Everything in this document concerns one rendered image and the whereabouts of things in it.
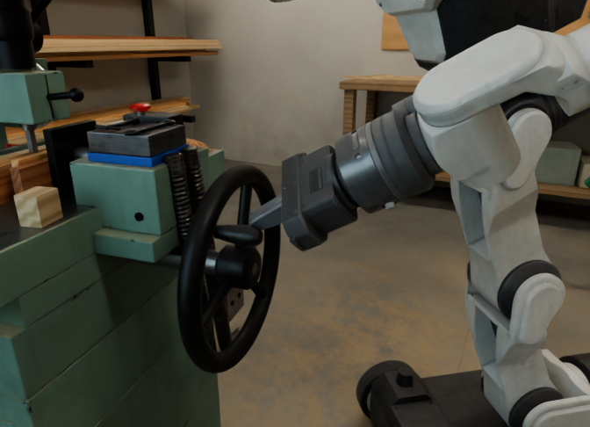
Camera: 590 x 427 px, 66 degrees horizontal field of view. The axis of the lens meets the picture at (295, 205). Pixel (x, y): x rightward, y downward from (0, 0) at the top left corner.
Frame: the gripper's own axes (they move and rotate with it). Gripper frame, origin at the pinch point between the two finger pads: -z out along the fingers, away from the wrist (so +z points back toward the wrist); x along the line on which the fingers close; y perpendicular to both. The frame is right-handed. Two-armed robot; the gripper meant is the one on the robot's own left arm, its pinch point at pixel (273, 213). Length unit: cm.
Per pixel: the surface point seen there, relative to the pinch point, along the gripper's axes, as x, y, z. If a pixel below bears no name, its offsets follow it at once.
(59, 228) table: 0.3, 12.7, -23.1
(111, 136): 11.1, 13.9, -15.9
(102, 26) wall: 294, -33, -193
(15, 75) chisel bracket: 20.3, 24.5, -25.9
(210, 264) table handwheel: 1.2, -5.2, -15.1
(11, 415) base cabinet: -17.0, 4.2, -36.5
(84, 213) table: 4.2, 10.4, -23.1
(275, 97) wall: 303, -167, -130
